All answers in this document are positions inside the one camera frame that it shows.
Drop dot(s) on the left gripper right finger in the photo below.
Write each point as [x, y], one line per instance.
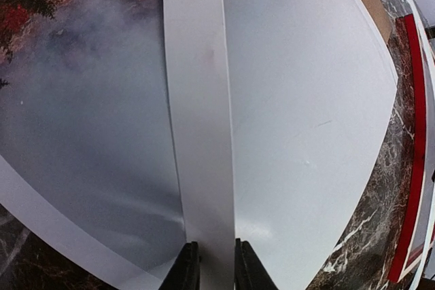
[249, 273]

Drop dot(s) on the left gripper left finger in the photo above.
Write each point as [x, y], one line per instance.
[185, 273]

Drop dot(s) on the autumn forest photo print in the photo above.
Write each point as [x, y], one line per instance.
[90, 194]

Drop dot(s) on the white photo mat board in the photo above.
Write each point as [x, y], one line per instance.
[289, 133]

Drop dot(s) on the red wooden picture frame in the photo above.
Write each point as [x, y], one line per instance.
[416, 86]

